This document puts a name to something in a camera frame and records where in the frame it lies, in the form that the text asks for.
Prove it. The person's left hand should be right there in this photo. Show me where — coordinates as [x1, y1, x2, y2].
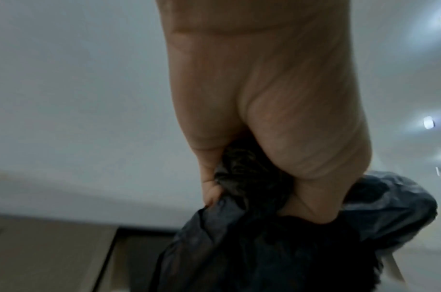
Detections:
[154, 0, 373, 225]

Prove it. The new black bin liner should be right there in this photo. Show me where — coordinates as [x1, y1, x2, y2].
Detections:
[148, 140, 439, 292]

